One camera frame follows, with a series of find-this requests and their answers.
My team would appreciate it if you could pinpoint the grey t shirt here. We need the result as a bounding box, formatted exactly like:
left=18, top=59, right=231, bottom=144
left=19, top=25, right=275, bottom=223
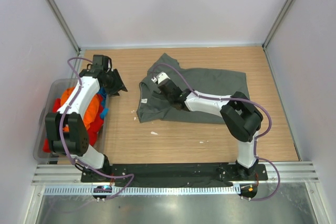
left=137, top=53, right=249, bottom=124

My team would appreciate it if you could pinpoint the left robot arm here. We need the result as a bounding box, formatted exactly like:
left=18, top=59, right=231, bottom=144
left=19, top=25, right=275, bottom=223
left=45, top=55, right=127, bottom=182

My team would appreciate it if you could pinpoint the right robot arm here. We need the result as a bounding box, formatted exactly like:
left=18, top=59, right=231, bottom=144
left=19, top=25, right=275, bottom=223
left=152, top=77, right=263, bottom=180

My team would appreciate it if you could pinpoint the blue t shirt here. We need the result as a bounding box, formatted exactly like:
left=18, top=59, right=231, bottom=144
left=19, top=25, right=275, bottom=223
left=97, top=87, right=109, bottom=120

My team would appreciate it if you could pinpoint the clear plastic bin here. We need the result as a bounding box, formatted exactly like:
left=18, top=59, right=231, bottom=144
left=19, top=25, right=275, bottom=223
left=33, top=77, right=100, bottom=164

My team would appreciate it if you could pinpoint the orange t shirt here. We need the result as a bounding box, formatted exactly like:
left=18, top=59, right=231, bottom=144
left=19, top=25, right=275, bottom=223
left=59, top=87, right=102, bottom=130

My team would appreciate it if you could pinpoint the red t shirt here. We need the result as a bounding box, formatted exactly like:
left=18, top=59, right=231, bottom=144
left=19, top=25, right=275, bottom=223
left=43, top=98, right=104, bottom=153

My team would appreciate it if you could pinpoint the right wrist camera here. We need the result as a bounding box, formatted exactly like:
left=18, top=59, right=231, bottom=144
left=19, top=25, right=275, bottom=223
left=151, top=72, right=170, bottom=85

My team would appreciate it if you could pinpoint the left aluminium frame post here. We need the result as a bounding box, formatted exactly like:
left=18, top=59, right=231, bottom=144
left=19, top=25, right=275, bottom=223
left=46, top=0, right=81, bottom=54

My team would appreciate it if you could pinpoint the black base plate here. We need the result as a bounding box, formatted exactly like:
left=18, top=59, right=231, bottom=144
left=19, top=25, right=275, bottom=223
left=76, top=163, right=268, bottom=188

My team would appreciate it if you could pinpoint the slotted cable duct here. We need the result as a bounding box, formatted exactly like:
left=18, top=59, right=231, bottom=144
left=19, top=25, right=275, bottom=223
left=44, top=184, right=240, bottom=196

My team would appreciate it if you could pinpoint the aluminium rail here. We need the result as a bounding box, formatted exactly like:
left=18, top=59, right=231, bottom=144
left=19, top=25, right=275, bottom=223
left=32, top=161, right=319, bottom=185

